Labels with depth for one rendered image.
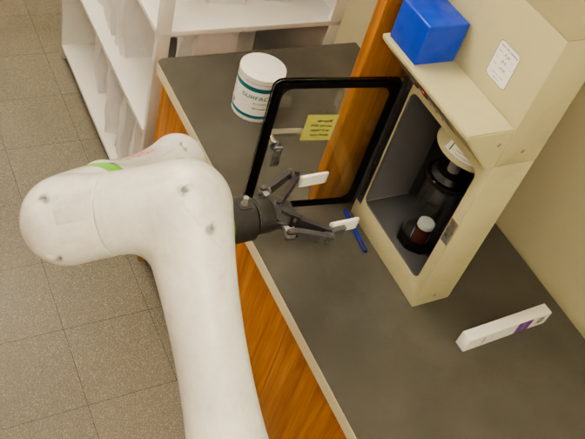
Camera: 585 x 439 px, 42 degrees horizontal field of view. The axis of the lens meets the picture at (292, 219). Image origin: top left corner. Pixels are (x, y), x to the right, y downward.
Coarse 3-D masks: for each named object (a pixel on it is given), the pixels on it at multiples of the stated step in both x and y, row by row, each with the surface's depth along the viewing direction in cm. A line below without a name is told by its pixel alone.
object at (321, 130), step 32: (288, 96) 162; (320, 96) 165; (352, 96) 168; (384, 96) 171; (288, 128) 169; (320, 128) 173; (352, 128) 176; (288, 160) 177; (320, 160) 181; (352, 160) 185; (256, 192) 183; (320, 192) 190
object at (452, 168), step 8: (440, 160) 174; (448, 160) 175; (432, 168) 173; (440, 168) 172; (448, 168) 172; (456, 168) 171; (440, 176) 171; (448, 176) 171; (456, 176) 172; (464, 176) 172; (448, 184) 171; (456, 184) 171; (464, 184) 172
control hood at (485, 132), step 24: (432, 72) 151; (456, 72) 153; (432, 96) 146; (456, 96) 147; (480, 96) 149; (456, 120) 142; (480, 120) 144; (504, 120) 146; (480, 144) 143; (504, 144) 146
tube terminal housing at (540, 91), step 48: (480, 0) 147; (480, 48) 149; (528, 48) 138; (576, 48) 133; (528, 96) 140; (528, 144) 150; (480, 192) 157; (384, 240) 190; (480, 240) 174; (432, 288) 182
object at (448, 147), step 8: (440, 128) 171; (440, 136) 168; (448, 136) 166; (440, 144) 167; (448, 144) 165; (448, 152) 165; (456, 152) 164; (456, 160) 164; (464, 160) 164; (464, 168) 164; (472, 168) 164
